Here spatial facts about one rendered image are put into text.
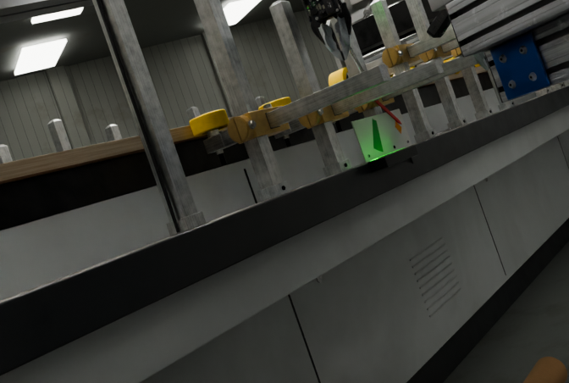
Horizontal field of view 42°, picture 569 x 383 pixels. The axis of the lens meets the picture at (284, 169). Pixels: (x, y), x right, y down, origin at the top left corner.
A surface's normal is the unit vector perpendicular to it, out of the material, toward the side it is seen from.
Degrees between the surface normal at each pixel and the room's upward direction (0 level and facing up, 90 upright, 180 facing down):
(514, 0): 90
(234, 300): 90
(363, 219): 90
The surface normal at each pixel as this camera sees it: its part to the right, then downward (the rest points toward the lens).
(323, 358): 0.77, -0.28
